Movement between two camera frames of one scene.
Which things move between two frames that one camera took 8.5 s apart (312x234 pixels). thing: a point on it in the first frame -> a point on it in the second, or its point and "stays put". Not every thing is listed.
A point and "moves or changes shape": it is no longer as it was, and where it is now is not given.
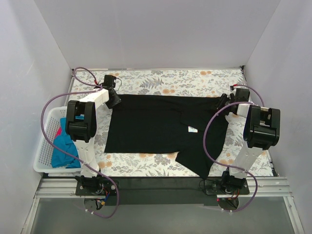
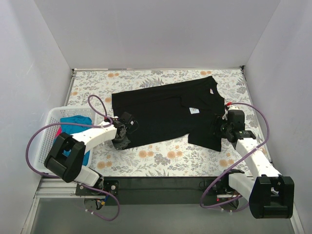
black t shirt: (167, 124) moves or changes shape
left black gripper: (112, 99) -> (122, 143)
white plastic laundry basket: (42, 162) stays put
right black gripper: (223, 102) -> (218, 127)
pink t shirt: (59, 132) stays put
